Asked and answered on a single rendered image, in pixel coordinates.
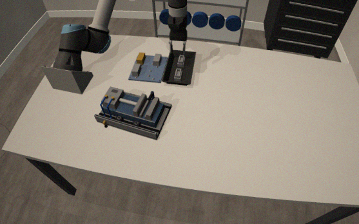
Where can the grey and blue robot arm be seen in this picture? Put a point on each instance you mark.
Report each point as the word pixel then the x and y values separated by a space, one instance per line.
pixel 75 38

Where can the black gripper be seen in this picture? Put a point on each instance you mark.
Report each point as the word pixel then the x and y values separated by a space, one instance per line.
pixel 177 20

